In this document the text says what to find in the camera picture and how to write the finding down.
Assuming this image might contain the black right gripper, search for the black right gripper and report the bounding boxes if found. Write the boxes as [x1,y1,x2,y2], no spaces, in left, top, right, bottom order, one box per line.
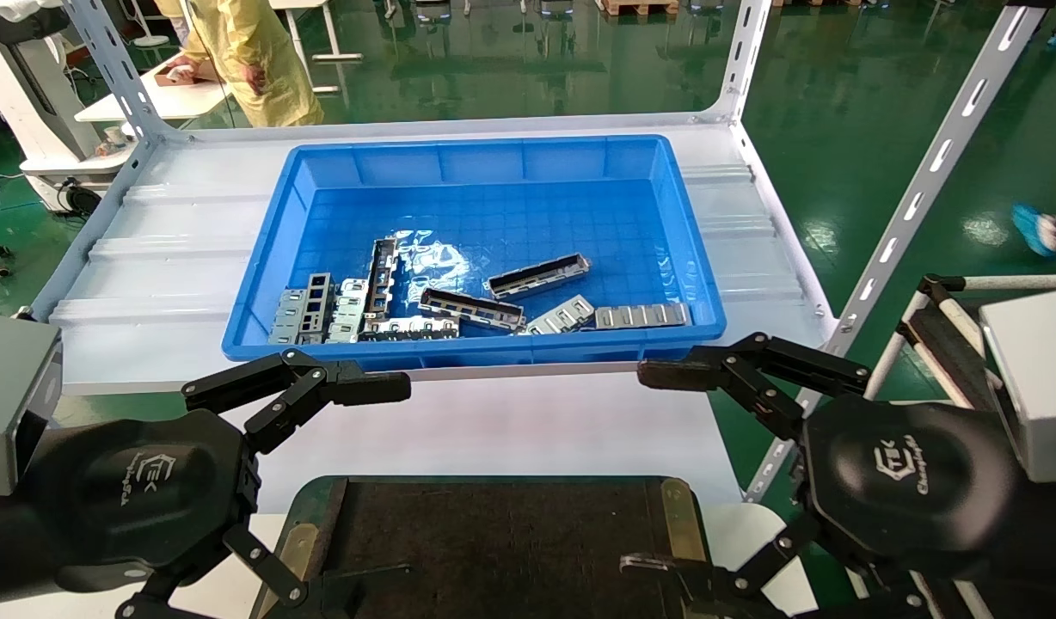
[618,333,1056,619]

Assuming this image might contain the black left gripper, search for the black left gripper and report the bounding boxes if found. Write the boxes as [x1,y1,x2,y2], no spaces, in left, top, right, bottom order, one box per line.
[0,347,413,619]

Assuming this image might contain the grey metal frame part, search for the grey metal frame part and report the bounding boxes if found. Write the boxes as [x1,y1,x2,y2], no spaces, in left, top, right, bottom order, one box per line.
[482,253,592,301]

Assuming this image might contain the grey metal part square windows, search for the grey metal part square windows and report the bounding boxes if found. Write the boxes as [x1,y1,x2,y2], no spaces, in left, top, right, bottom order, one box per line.
[303,273,335,334]

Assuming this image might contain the black container olive rim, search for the black container olive rim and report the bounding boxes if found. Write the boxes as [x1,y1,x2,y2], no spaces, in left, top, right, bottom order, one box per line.
[251,475,714,619]

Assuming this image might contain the flat grey ribbed metal plate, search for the flat grey ribbed metal plate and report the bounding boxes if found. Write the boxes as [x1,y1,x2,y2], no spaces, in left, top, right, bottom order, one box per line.
[593,302,693,331]

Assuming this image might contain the white tube cart black pad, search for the white tube cart black pad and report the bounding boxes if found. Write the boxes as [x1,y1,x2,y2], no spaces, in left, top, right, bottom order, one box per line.
[863,273,1056,412]

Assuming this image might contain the blue plastic bin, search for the blue plastic bin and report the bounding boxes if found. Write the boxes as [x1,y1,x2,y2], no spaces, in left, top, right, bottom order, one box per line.
[221,134,727,362]

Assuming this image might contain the foot in blue shoe cover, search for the foot in blue shoe cover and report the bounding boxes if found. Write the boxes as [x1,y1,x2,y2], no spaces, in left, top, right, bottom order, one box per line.
[1012,203,1056,257]

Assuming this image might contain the white work table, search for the white work table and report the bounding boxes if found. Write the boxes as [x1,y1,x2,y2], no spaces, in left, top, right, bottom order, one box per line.
[74,39,236,123]

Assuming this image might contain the brown cardboard box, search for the brown cardboard box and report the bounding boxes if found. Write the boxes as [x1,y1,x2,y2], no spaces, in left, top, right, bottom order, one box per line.
[154,64,224,88]

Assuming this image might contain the person in yellow coat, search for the person in yellow coat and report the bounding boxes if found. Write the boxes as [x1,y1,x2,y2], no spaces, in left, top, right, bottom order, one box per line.
[154,0,325,128]

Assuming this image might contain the white table with T-legs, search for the white table with T-legs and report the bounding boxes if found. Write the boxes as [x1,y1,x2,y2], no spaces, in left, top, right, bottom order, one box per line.
[270,0,364,94]

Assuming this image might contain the white metal shelf rack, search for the white metal shelf rack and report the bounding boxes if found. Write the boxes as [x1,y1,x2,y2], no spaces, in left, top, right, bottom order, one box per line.
[29,0,1053,504]

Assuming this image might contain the white humanoid robot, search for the white humanoid robot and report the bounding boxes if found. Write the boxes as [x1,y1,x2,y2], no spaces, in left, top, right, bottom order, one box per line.
[0,0,138,211]

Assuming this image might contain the flat grey metal bracket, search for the flat grey metal bracket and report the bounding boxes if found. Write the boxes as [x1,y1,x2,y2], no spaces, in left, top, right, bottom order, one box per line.
[269,289,310,346]

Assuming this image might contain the silver ribbed metal bracket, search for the silver ribbed metal bracket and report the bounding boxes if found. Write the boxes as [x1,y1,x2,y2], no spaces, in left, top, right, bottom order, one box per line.
[523,294,597,336]
[325,278,371,345]

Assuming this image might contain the long open metal frame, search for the long open metal frame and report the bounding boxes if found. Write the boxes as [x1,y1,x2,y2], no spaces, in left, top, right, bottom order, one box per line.
[362,237,401,324]

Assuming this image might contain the dark open metal frame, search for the dark open metal frame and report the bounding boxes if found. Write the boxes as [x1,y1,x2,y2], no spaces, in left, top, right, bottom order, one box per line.
[417,288,527,334]

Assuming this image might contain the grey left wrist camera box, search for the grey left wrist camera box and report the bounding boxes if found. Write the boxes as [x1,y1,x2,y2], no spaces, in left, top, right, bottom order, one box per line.
[0,311,63,497]

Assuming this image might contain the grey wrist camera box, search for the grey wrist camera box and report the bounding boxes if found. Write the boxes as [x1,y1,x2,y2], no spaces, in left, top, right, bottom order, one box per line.
[979,290,1056,482]
[0,311,63,497]

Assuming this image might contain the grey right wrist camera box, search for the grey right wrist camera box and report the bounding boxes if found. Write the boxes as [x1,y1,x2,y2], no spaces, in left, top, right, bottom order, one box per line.
[979,290,1056,482]

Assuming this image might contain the coiled black floor cable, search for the coiled black floor cable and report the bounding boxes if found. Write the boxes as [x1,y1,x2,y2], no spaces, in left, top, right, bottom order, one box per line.
[59,179,104,218]

